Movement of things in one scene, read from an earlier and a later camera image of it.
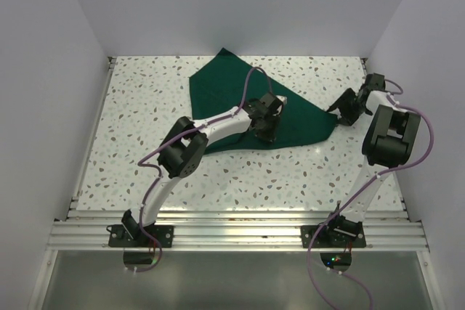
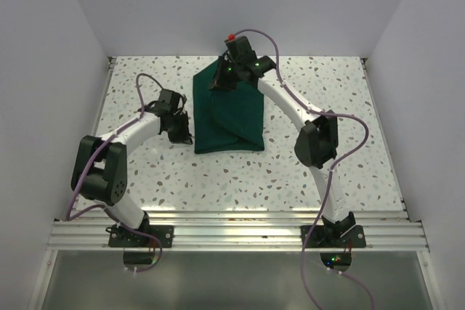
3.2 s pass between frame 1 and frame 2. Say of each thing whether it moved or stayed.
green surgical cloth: moved
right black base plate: stayed
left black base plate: stayed
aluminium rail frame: stayed
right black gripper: moved
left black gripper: moved
